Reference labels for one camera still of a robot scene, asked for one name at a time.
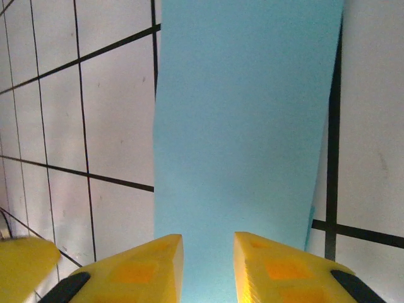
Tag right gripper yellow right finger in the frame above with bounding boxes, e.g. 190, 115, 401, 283
233, 232, 388, 303

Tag light blue paper sheet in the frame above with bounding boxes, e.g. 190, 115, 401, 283
153, 0, 345, 303

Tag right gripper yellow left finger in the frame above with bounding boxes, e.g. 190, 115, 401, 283
40, 233, 184, 303

